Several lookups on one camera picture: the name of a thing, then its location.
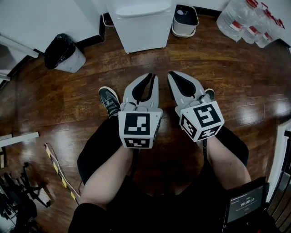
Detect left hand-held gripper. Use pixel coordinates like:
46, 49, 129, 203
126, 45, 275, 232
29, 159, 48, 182
118, 73, 164, 150

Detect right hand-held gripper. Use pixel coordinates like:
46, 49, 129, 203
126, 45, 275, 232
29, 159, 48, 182
167, 71, 225, 143

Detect white cabinet with door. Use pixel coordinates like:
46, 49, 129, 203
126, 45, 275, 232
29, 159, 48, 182
105, 0, 177, 55

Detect person's right forearm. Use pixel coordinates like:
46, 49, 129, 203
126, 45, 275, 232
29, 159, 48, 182
204, 137, 252, 191

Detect person's left forearm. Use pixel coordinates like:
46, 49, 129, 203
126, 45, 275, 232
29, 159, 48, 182
78, 147, 135, 210

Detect clear water jug red cap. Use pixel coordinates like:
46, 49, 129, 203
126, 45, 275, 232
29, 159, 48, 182
254, 19, 285, 48
242, 4, 272, 45
216, 0, 259, 43

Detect person's right grey sneaker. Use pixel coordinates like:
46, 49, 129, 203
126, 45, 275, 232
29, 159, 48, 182
204, 89, 216, 102

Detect person's grey sneaker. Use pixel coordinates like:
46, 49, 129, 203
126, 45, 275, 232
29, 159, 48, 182
99, 86, 121, 119
204, 89, 216, 102

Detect person's left grey sneaker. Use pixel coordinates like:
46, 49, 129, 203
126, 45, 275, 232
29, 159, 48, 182
99, 86, 121, 119

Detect white bucket dark interior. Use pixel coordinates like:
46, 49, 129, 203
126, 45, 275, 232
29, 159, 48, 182
171, 4, 199, 38

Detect person's black trousers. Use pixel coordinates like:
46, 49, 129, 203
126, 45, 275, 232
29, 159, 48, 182
77, 116, 249, 196

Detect grey trash bin black bag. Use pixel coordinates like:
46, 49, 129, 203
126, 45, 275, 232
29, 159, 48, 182
44, 33, 86, 73

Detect yellow black striped floor strip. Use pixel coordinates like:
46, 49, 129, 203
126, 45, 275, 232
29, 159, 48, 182
44, 142, 80, 204

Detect person's black shirt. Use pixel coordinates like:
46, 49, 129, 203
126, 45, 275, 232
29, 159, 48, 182
68, 175, 280, 233

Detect black tablet screen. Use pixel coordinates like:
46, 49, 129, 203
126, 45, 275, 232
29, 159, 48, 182
224, 176, 270, 226

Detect white framed glass partition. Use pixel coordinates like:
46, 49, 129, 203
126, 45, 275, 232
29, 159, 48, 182
0, 33, 39, 80

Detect white desk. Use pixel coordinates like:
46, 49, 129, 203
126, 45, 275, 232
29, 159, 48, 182
0, 131, 40, 148

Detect black tripod stand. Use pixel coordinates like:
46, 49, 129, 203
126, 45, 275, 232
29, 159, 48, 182
0, 161, 52, 233

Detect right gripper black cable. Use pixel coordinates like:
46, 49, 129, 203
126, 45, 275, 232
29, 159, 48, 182
202, 138, 209, 162

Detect white power cable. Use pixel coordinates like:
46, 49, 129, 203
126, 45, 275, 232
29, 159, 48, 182
101, 13, 115, 27

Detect white door frame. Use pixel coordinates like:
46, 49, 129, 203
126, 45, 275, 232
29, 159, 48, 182
268, 118, 291, 203

